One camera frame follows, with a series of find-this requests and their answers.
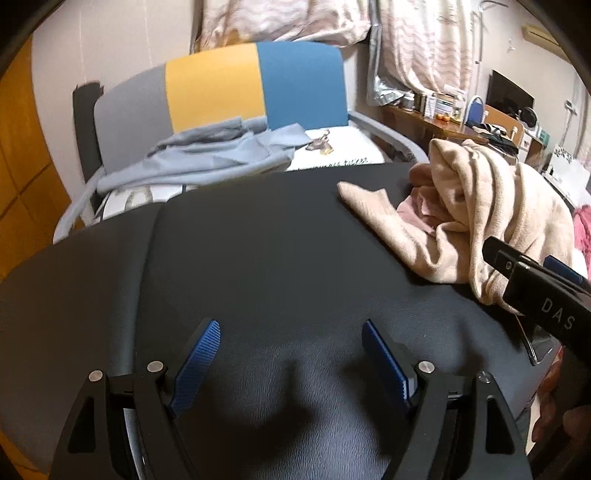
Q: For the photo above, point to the orange wooden wardrobe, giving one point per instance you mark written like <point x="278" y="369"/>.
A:
<point x="23" y="161"/>

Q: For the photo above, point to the white printed shirt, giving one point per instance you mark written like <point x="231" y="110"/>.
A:
<point x="341" y="152"/>

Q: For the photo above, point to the black upright pad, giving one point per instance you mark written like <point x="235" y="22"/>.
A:
<point x="87" y="134"/>

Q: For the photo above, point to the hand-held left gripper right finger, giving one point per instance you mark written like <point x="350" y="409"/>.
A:
<point x="383" y="360"/>

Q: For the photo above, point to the pink patterned hanging bedding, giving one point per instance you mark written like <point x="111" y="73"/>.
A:
<point x="286" y="18"/>

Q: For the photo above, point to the brown wooden panel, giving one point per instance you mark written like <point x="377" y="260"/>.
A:
<point x="501" y="117"/>

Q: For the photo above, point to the pink garment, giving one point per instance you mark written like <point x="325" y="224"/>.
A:
<point x="425" y="207"/>

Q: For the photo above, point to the air conditioner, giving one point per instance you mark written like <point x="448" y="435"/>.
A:
<point x="540" y="36"/>

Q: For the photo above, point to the grey yellow blue chair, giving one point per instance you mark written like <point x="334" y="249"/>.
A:
<point x="212" y="87"/>

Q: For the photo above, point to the row of desk bottles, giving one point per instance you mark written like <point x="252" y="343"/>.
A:
<point x="434" y="104"/>

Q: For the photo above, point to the blue chair backrest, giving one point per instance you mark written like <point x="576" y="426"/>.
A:
<point x="475" y="108"/>

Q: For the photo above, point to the white box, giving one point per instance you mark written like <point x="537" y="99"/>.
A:
<point x="570" y="168"/>

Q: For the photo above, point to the person's right hand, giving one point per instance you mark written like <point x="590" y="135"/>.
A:
<point x="549" y="415"/>

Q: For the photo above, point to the beige knit sweater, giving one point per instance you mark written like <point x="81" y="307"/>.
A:
<point x="461" y="207"/>

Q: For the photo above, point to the pink patterned curtain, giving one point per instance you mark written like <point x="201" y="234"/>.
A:
<point x="425" y="46"/>

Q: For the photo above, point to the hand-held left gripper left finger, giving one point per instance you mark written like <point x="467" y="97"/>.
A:
<point x="196" y="364"/>

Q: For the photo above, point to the black television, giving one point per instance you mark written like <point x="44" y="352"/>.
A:
<point x="510" y="92"/>

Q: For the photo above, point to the grey-blue garment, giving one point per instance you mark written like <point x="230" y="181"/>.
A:
<point x="207" y="157"/>

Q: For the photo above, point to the wooden desk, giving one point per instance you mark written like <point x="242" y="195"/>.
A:
<point x="415" y="122"/>

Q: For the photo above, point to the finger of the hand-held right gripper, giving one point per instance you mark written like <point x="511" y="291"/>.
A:
<point x="501" y="258"/>
<point x="565" y="272"/>

